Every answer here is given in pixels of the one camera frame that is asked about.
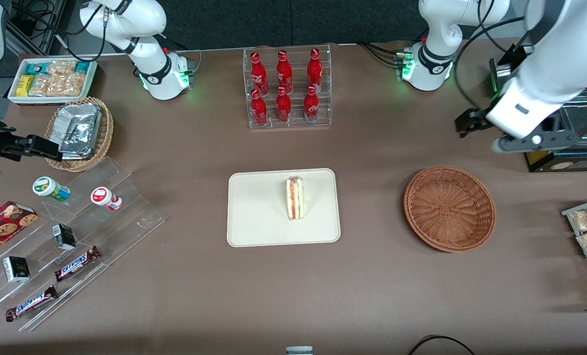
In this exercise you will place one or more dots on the yellow snack bar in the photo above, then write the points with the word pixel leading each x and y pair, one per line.
pixel 24 86

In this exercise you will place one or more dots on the brown wicker basket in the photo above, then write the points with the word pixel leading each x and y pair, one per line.
pixel 436 227

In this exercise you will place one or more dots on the clear cracker bag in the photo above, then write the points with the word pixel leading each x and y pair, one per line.
pixel 61 66
pixel 72 84
pixel 47 85

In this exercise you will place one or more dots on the black glass display case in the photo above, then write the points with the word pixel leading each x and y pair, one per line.
pixel 569 162

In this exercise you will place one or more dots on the clear acrylic bottle rack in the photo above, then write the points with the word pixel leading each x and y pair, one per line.
pixel 273 124

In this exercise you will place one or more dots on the Snickers chocolate bar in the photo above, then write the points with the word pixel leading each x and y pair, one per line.
pixel 31 303
pixel 76 264

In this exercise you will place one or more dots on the beige plastic tray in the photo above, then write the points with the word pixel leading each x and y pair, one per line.
pixel 258 212

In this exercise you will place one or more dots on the small black carton box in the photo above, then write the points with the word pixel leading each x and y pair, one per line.
pixel 64 237
pixel 16 269

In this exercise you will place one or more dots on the green lidded cup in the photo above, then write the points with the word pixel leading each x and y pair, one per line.
pixel 44 186

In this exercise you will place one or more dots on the white snack bin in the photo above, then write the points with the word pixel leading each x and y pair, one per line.
pixel 12 93

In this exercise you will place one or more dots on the dark equipment rack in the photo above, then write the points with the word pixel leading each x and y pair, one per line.
pixel 32 29

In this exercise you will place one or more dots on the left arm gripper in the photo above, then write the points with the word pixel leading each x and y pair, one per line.
pixel 476 120

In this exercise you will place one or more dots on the teal snack pack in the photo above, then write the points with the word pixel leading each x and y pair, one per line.
pixel 36 68
pixel 83 66

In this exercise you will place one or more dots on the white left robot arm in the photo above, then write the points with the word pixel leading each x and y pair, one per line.
pixel 569 44

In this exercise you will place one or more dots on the light wicker basket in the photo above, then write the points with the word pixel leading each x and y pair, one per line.
pixel 105 133

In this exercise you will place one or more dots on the clear acrylic step stand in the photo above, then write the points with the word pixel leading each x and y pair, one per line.
pixel 130 217

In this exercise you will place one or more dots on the grey snack rack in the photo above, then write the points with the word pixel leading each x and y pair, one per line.
pixel 569 213

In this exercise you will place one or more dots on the red tartan cookie box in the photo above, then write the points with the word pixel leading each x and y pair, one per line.
pixel 2 227

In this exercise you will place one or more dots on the triangular sandwich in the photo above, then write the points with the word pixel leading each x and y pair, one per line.
pixel 295 199

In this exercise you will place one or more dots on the foil wrapped package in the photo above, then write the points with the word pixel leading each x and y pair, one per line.
pixel 79 138
pixel 76 111

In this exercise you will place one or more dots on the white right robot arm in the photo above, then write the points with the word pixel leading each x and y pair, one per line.
pixel 160 69

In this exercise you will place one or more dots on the red lidded cup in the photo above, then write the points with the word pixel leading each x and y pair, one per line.
pixel 100 195

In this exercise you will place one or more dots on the red cola bottle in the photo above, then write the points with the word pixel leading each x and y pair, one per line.
pixel 258 111
pixel 258 71
pixel 284 71
pixel 283 107
pixel 314 69
pixel 311 106

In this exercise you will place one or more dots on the grey white cylinder object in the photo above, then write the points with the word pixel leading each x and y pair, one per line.
pixel 299 351

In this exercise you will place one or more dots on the black controller box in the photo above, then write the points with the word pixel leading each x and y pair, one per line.
pixel 502 69

